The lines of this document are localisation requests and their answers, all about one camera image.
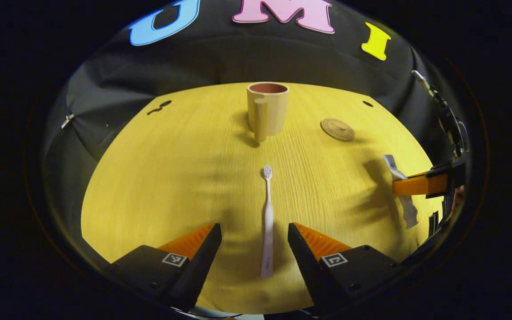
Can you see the wooden desktop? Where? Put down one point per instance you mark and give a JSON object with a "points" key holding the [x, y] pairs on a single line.
{"points": [[171, 178]]}

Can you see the beige cup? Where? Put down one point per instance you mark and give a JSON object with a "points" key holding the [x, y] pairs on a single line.
{"points": [[274, 111]]}

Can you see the silver metal clip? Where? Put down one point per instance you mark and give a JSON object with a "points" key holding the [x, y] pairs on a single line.
{"points": [[67, 120]]}

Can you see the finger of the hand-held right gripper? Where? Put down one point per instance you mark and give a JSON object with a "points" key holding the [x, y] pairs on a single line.
{"points": [[420, 185]]}

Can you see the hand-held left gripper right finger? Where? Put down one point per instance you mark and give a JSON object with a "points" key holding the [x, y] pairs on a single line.
{"points": [[309, 262]]}

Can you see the white toothpaste tube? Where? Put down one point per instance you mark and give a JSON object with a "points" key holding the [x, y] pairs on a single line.
{"points": [[409, 213]]}

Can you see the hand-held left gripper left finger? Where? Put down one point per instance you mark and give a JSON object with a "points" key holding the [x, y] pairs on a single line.
{"points": [[198, 266]]}

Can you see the round cork coaster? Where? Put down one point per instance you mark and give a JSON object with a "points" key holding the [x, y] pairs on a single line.
{"points": [[337, 129]]}

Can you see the pink toothbrush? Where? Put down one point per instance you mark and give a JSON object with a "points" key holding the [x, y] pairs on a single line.
{"points": [[268, 222]]}

